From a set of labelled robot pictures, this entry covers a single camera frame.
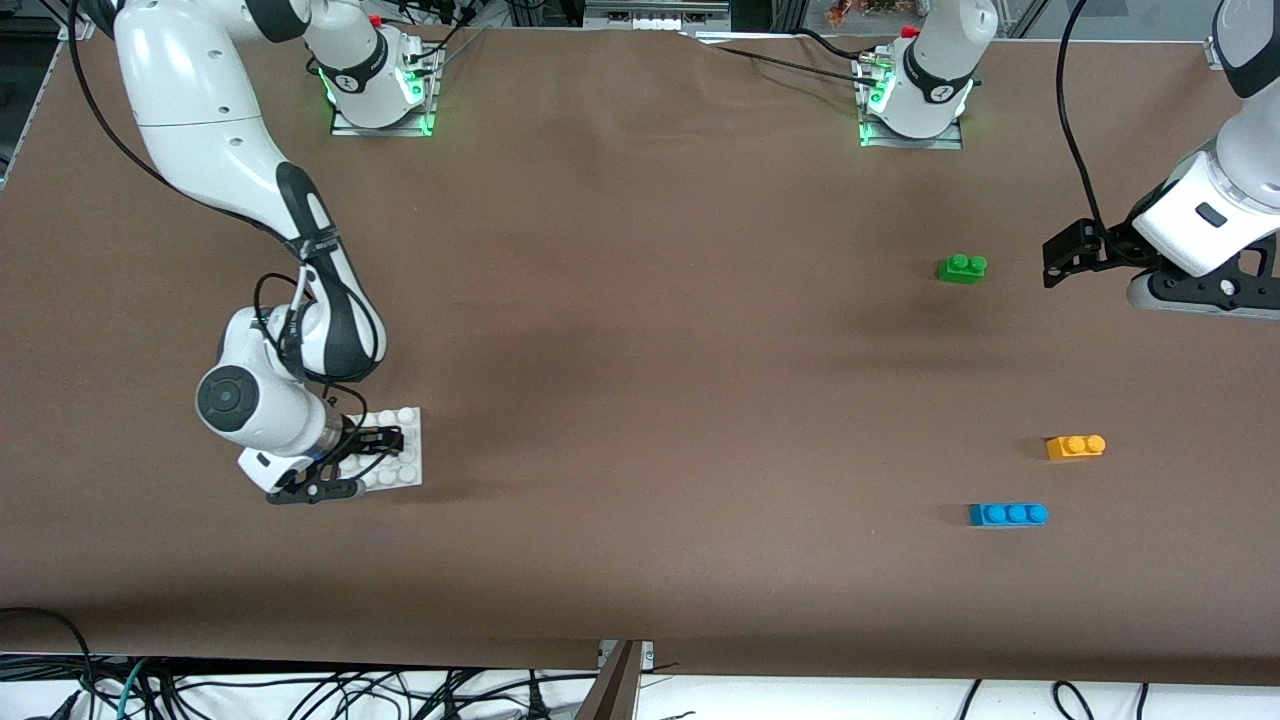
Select white studded base plate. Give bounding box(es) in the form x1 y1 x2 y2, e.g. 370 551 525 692
340 406 424 493

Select blue three-stud block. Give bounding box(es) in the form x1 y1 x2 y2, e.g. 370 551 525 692
968 503 1050 528

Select white grey rack device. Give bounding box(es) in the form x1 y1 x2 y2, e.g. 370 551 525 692
584 0 733 31

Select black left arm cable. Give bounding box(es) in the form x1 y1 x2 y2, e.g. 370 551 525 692
1056 0 1109 241

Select tangled black floor cables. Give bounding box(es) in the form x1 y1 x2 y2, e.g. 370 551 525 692
150 664 566 720

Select teal floor cable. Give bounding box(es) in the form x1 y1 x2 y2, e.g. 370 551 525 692
115 658 153 720

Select black looped floor cable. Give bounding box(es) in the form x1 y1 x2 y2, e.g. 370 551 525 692
0 607 98 720

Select black cable across table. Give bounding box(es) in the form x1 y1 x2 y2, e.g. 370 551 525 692
700 28 886 89

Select aluminium table frame profile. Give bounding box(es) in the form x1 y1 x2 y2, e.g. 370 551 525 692
573 640 656 720

